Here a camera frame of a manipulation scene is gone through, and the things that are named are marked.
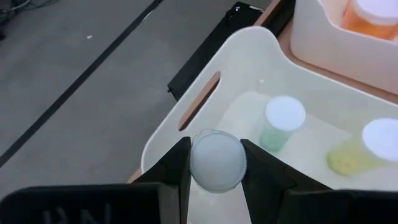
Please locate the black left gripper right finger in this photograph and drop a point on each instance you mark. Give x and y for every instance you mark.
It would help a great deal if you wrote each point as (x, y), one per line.
(264, 174)

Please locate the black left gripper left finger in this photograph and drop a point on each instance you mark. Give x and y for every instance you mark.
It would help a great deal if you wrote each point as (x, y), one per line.
(174, 165)

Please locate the amber medicine bottle white cap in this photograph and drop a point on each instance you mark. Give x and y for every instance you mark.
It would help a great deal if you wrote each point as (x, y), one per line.
(370, 18)

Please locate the yellow-green medicine bottle white cap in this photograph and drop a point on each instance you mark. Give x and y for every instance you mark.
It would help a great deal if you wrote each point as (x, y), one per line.
(363, 149)

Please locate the pale medicine bottle white cap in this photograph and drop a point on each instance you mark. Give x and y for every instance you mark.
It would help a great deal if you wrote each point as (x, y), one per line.
(217, 161)

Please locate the black table frame rail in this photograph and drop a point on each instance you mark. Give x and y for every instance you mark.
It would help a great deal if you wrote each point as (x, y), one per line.
(211, 53)

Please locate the teal medicine bottle white cap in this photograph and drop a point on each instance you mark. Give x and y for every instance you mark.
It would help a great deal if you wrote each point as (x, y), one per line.
(281, 121)

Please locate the white plastic bin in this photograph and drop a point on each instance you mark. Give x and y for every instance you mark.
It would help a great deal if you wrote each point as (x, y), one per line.
(248, 62)
(335, 46)

